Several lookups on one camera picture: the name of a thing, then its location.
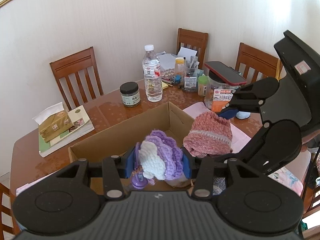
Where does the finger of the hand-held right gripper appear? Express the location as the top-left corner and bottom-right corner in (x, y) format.
(197, 121), (273, 162)
(217, 90), (265, 120)

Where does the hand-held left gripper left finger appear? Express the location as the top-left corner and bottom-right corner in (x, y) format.
(56, 147), (138, 200)

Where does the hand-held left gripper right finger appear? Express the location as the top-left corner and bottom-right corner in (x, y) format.
(182, 154), (265, 197)

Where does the pink knitted sock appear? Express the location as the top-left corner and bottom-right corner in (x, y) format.
(183, 111), (233, 158)

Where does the purple crocheted flower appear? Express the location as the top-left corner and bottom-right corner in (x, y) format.
(130, 129), (184, 190)

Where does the brown cardboard box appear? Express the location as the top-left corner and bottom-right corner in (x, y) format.
(68, 102), (200, 197)

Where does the wooden desktop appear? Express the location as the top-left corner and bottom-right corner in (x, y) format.
(11, 79), (263, 195)

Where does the clear jar orange label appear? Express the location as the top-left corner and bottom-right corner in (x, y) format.
(205, 75), (242, 113)

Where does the pink floral cloth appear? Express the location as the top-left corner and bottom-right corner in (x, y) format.
(16, 102), (304, 197)

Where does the green lid small bottle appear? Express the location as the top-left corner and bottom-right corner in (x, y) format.
(197, 75), (209, 97)

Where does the red phone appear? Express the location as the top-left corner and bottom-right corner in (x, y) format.
(204, 61), (247, 86)

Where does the wooden chair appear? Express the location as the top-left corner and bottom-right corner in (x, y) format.
(0, 182), (20, 235)
(177, 28), (209, 69)
(49, 46), (104, 110)
(301, 177), (320, 240)
(236, 42), (284, 80)

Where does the glass pen jar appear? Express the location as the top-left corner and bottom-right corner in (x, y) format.
(181, 56), (200, 92)

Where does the yellow cap plastic bottle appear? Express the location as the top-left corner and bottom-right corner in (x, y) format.
(174, 57), (187, 83)

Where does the dark lid glass jar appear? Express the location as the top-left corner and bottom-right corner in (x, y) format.
(119, 82), (142, 108)

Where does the cream booklet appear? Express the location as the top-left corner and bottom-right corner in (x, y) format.
(50, 106), (94, 147)

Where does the stack of books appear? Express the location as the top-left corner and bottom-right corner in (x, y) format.
(39, 125), (95, 158)

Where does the cluster of small pens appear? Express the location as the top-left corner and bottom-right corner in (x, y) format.
(161, 67), (182, 88)

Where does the white paper sheet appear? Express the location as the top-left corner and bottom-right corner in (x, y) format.
(177, 47), (198, 62)

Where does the stack of papers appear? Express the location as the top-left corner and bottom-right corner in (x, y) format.
(157, 52), (178, 71)

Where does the clear water bottle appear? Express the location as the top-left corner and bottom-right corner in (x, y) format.
(142, 44), (163, 102)

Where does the gold tissue box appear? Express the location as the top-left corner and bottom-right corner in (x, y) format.
(32, 102), (73, 143)

